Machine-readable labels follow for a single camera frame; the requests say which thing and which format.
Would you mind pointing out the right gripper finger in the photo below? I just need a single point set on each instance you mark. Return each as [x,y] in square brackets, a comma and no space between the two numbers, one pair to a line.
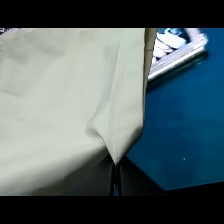
[136,181]

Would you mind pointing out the beige pants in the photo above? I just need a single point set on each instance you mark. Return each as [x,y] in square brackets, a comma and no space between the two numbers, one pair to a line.
[60,100]

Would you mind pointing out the silver frame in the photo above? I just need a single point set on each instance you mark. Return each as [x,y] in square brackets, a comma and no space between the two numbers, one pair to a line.
[180,57]

